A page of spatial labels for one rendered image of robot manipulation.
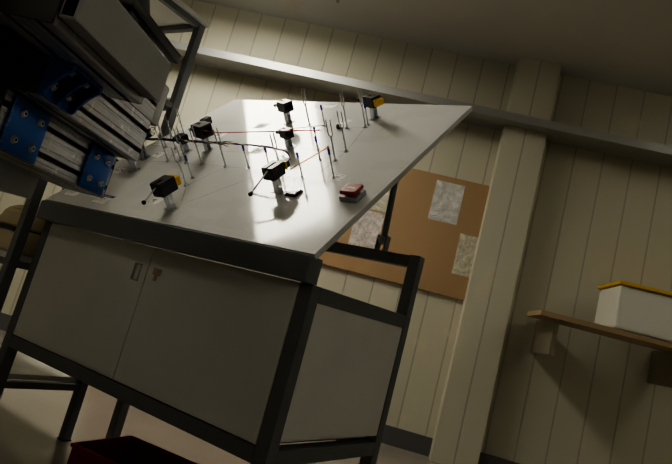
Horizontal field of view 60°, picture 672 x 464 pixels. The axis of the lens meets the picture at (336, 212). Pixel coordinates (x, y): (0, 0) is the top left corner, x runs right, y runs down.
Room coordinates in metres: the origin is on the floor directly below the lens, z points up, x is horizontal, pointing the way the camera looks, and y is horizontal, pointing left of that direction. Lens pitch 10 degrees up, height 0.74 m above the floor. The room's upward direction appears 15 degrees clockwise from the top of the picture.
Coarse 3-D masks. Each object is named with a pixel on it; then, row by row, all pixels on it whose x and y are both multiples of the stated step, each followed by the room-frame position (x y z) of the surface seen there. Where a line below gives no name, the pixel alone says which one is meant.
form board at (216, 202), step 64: (256, 128) 2.26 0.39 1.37; (320, 128) 2.12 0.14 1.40; (384, 128) 2.00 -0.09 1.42; (448, 128) 1.89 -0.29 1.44; (64, 192) 2.09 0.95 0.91; (128, 192) 1.98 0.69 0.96; (192, 192) 1.87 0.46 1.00; (256, 192) 1.77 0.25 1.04; (320, 192) 1.68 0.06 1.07; (384, 192) 1.63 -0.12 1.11
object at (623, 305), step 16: (608, 288) 3.75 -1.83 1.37; (624, 288) 3.52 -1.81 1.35; (640, 288) 3.50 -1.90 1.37; (608, 304) 3.68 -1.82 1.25; (624, 304) 3.51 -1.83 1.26; (640, 304) 3.50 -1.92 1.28; (656, 304) 3.48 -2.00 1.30; (608, 320) 3.62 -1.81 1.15; (624, 320) 3.51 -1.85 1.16; (640, 320) 3.50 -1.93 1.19; (656, 320) 3.48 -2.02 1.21; (656, 336) 3.48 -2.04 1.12
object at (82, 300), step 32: (64, 256) 2.00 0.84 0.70; (96, 256) 1.91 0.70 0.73; (128, 256) 1.83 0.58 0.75; (32, 288) 2.07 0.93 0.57; (64, 288) 1.97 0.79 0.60; (96, 288) 1.88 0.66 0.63; (128, 288) 1.80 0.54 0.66; (32, 320) 2.03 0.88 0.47; (64, 320) 1.94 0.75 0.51; (96, 320) 1.86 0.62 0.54; (128, 320) 1.78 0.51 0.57; (64, 352) 1.91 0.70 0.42; (96, 352) 1.83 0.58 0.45
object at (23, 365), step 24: (168, 0) 2.31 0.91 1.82; (168, 24) 2.58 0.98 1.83; (192, 24) 2.45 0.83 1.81; (192, 48) 2.46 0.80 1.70; (168, 120) 2.46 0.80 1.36; (24, 216) 2.09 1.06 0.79; (24, 240) 2.11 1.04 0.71; (24, 264) 2.14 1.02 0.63; (0, 288) 2.09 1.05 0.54; (0, 312) 2.12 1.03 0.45; (24, 360) 2.53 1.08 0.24; (24, 384) 2.27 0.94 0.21; (48, 384) 2.35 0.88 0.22; (72, 384) 2.43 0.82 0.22; (72, 408) 2.46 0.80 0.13; (72, 432) 2.49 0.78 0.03
